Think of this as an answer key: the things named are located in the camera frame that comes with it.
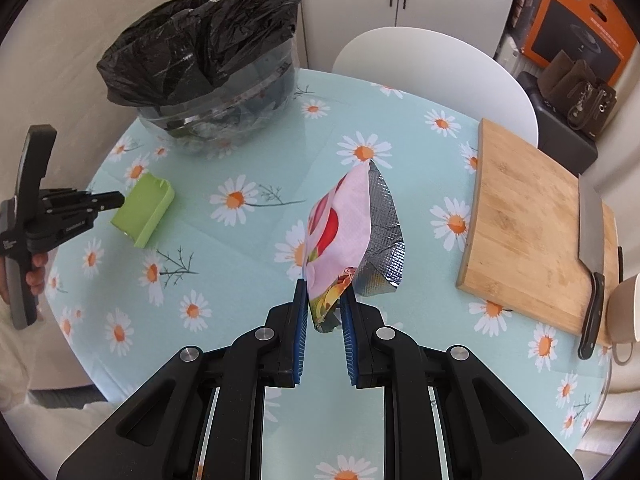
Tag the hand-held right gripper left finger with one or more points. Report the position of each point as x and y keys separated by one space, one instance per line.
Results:
x=300 y=332

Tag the clear plastic trash bin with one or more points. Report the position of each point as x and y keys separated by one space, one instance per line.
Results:
x=225 y=120

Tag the pink snack packet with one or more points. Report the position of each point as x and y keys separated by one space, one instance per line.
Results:
x=340 y=230

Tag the wooden cutting board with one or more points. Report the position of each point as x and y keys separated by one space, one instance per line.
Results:
x=525 y=230

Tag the dark printed cardboard box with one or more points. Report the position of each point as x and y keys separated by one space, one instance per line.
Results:
x=525 y=0

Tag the green paper carton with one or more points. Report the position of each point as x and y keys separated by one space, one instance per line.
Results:
x=145 y=210

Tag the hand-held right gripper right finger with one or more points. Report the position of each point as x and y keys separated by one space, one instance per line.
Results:
x=349 y=340

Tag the person's white clothing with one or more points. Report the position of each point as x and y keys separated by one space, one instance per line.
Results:
x=45 y=360

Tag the daisy print tablecloth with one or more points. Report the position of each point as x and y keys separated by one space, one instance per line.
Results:
x=240 y=270

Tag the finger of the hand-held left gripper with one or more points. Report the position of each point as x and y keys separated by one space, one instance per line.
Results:
x=107 y=200
x=65 y=225

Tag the orange cardboard box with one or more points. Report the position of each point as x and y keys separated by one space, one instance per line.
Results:
x=585 y=15

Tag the brown handbag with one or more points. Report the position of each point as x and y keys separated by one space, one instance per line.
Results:
x=575 y=95

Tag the beige mug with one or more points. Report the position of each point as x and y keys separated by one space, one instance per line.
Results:
x=625 y=310

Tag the dark grey stool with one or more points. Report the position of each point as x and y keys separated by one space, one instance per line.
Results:
x=555 y=142

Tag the black trash bag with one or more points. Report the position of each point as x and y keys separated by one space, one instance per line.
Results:
x=200 y=45

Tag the white chair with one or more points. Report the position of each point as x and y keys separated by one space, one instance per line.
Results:
x=440 y=70

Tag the person's left hand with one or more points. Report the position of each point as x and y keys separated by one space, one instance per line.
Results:
x=36 y=272

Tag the kitchen cleaver knife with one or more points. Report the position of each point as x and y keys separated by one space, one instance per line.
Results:
x=592 y=240

